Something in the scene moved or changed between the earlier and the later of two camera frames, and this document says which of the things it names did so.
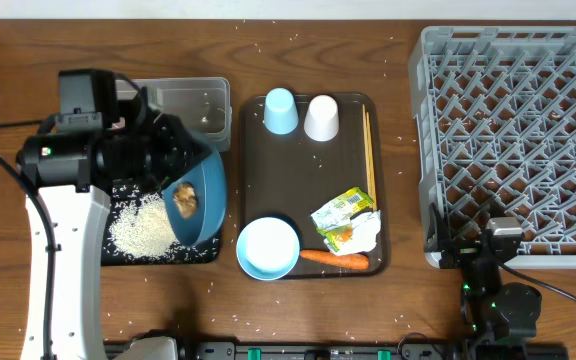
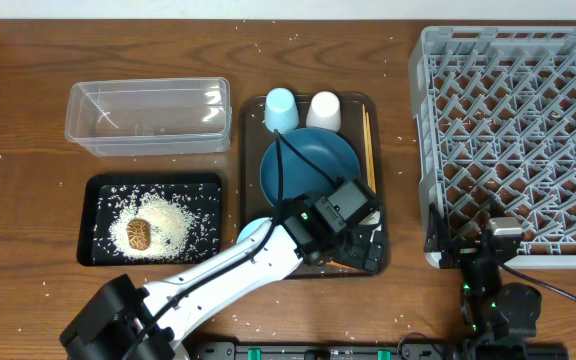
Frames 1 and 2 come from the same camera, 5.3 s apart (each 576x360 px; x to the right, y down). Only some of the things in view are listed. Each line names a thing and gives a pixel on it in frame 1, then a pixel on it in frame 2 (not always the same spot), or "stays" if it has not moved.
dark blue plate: [196, 202] -> [299, 176]
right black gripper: [439, 240] stays
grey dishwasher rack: [516, 116] stays
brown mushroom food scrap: [185, 198] -> [139, 233]
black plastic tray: [139, 232] stays
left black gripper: [181, 151] -> [366, 253]
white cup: [321, 123] stays
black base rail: [421, 350] stays
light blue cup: [280, 112] stays
